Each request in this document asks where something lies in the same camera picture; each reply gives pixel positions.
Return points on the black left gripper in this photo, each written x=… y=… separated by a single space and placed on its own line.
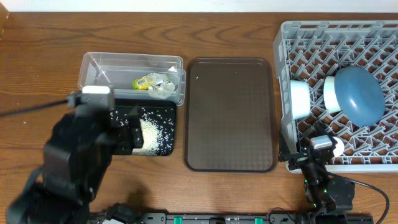
x=125 y=143

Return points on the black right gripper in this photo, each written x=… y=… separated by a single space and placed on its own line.
x=285 y=155

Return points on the pink cup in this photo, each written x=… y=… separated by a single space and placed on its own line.
x=338 y=146

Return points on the light blue rice bowl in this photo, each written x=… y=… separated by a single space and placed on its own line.
x=300 y=99

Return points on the yellow green snack wrapper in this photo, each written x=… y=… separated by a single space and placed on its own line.
x=152 y=79

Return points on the white tissue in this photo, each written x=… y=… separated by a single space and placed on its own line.
x=162 y=91

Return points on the mint green bowl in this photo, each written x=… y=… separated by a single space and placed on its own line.
x=329 y=95

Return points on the blue plate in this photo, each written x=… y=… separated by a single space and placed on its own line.
x=359 y=96

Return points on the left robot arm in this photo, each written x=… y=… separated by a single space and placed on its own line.
x=76 y=158

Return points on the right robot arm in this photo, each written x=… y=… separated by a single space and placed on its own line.
x=330 y=196

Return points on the grey dishwasher rack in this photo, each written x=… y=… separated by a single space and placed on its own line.
x=309 y=51

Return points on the spilled white rice pile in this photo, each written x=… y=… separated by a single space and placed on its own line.
x=158 y=128

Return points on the black plastic tray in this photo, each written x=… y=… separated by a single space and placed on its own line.
x=154 y=103

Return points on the clear plastic bin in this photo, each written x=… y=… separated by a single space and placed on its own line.
x=119 y=70

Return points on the brown serving tray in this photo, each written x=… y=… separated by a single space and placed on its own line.
x=230 y=121

